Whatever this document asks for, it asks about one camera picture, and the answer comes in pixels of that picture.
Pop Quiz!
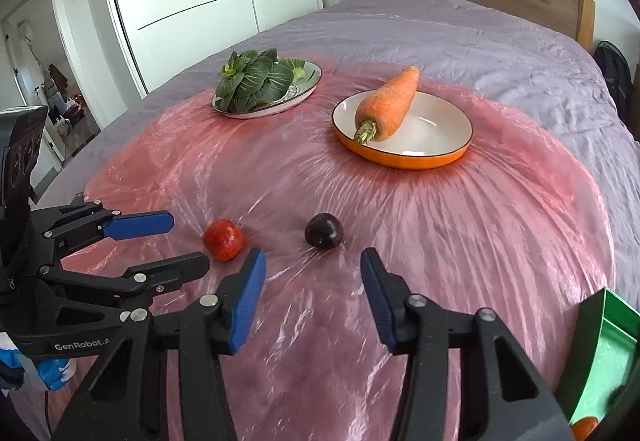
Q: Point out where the person's left hand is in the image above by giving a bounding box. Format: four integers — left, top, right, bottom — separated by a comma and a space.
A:
0, 333, 73, 394

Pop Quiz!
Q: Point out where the orange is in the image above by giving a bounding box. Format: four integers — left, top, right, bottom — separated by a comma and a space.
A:
570, 416, 599, 441

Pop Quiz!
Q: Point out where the carrot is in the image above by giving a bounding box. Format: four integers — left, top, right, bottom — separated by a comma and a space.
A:
353, 66, 420, 144

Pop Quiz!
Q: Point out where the pink plastic sheet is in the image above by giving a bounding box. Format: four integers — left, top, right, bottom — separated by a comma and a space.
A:
82, 66, 616, 441

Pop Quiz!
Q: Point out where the white oval plate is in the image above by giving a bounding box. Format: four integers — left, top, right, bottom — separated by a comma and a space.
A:
212, 60, 323, 119

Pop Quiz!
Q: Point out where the green bok choy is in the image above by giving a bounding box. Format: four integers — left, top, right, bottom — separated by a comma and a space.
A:
215, 48, 308, 113

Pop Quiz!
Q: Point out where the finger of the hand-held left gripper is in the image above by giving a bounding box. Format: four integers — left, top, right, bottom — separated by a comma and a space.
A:
30, 201, 175, 253
37, 252, 210, 302

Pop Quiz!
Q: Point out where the red plum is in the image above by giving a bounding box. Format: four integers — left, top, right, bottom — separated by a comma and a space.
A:
202, 219, 245, 262

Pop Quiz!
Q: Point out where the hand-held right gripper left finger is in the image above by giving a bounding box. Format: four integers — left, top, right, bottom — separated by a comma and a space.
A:
60, 248, 267, 441

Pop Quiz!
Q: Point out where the black backpack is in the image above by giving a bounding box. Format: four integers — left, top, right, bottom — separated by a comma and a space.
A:
592, 40, 633, 122

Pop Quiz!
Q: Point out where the green rectangular tray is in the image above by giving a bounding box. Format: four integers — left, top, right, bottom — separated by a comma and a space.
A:
555, 287, 640, 427

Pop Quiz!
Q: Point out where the dark purple plum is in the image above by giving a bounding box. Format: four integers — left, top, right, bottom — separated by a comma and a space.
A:
305, 214, 344, 250

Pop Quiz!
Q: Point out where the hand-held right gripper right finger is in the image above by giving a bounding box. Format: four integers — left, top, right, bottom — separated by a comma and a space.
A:
360, 247, 576, 441

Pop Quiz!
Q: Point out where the orange rimmed white plate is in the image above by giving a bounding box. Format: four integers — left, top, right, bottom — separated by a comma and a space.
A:
332, 90, 473, 170

